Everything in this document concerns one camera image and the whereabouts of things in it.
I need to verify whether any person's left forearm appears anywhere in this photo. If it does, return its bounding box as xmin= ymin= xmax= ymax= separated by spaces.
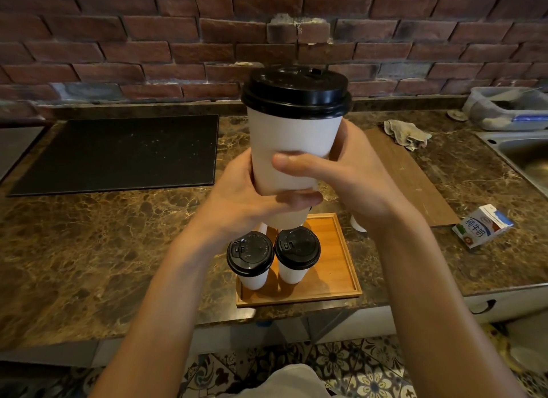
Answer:
xmin=87 ymin=235 xmax=228 ymax=398

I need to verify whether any crumpled beige rag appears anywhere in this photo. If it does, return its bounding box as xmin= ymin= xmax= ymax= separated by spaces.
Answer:
xmin=382 ymin=119 xmax=433 ymax=152

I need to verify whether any black rubber mat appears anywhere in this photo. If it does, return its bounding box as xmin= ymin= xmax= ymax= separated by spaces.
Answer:
xmin=8 ymin=114 xmax=220 ymax=197

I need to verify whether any yellow slipper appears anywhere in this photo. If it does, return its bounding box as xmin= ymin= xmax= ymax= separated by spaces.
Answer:
xmin=481 ymin=324 xmax=525 ymax=373

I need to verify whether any white blue milk carton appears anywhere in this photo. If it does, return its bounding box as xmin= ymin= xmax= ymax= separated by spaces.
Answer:
xmin=452 ymin=203 xmax=514 ymax=250

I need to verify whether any black drawer handle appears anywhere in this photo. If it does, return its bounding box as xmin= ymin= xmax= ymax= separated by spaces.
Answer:
xmin=468 ymin=299 xmax=497 ymax=315

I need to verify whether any clear plastic container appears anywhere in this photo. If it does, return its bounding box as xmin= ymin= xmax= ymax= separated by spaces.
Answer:
xmin=462 ymin=86 xmax=548 ymax=132

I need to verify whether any white plastic bag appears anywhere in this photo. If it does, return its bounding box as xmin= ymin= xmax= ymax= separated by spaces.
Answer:
xmin=505 ymin=311 xmax=548 ymax=373

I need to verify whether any person's left hand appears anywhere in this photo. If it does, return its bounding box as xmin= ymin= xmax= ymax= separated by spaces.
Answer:
xmin=192 ymin=148 xmax=324 ymax=251

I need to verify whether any grey metal panel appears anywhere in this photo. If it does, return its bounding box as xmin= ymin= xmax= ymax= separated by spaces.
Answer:
xmin=0 ymin=126 xmax=46 ymax=183

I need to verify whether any person's right hand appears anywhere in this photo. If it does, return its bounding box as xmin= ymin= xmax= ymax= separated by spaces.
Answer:
xmin=272 ymin=119 xmax=425 ymax=238

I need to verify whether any steel sink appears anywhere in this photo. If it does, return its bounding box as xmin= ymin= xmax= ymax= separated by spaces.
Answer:
xmin=475 ymin=130 xmax=548 ymax=198

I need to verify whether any person's right forearm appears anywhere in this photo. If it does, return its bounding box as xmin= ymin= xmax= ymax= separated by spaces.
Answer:
xmin=376 ymin=220 xmax=530 ymax=398

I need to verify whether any square wooden tray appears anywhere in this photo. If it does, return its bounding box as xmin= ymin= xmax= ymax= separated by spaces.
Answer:
xmin=235 ymin=212 xmax=364 ymax=308

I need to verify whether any person's light grey clothing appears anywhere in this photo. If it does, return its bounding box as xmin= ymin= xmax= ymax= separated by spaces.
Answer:
xmin=220 ymin=364 xmax=343 ymax=398

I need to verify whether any white drawer front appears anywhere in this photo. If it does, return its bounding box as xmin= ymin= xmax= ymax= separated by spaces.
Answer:
xmin=464 ymin=284 xmax=548 ymax=325

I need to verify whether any brown flat board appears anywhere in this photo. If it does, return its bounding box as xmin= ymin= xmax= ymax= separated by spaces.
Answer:
xmin=364 ymin=127 xmax=461 ymax=228

